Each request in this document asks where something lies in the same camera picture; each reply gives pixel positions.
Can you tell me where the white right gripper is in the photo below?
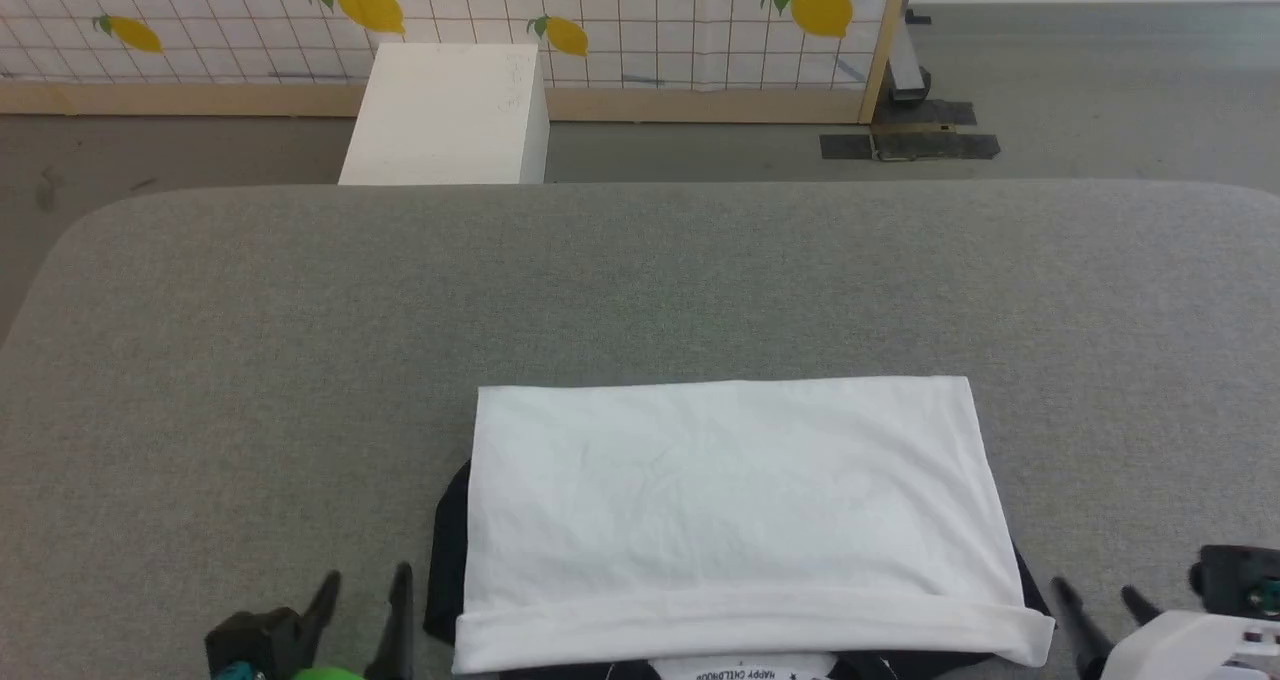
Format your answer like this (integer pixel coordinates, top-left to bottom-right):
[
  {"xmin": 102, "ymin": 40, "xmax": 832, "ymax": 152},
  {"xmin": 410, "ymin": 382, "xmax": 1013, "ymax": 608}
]
[{"xmin": 1050, "ymin": 576, "xmax": 1280, "ymax": 680}]

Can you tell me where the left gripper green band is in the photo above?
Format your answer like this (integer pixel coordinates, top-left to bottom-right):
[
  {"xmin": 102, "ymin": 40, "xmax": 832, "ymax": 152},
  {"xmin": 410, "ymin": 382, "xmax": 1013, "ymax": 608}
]
[{"xmin": 205, "ymin": 562, "xmax": 415, "ymax": 680}]

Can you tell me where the white and black t-shirt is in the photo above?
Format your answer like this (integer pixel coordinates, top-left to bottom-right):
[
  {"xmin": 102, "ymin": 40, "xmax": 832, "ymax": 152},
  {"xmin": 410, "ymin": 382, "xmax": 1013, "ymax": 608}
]
[{"xmin": 423, "ymin": 376, "xmax": 1057, "ymax": 680}]

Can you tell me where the white box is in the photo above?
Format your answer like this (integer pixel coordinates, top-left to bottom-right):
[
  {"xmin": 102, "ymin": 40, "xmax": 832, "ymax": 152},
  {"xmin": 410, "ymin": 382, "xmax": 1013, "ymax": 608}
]
[{"xmin": 338, "ymin": 43, "xmax": 551, "ymax": 187}]

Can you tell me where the long black floor mat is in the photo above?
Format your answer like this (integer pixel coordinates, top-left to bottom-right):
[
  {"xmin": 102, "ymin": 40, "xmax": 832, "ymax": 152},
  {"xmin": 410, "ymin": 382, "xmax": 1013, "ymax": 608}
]
[{"xmin": 820, "ymin": 132, "xmax": 1001, "ymax": 162}]

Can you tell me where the short black floor mat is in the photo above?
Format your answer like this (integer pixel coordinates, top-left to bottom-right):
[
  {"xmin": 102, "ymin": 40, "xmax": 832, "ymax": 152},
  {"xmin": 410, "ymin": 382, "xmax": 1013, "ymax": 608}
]
[{"xmin": 874, "ymin": 100, "xmax": 978, "ymax": 128}]

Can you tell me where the metal foot of screen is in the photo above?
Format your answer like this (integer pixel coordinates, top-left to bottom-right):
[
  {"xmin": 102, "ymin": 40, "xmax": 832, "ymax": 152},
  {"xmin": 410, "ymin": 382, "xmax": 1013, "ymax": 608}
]
[{"xmin": 888, "ymin": 8, "xmax": 934, "ymax": 102}]

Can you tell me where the lemon print grid screen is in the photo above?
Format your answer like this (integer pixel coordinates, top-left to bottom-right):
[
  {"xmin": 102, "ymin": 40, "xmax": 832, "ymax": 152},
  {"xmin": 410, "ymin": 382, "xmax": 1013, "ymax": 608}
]
[{"xmin": 0, "ymin": 0, "xmax": 917, "ymax": 127}]

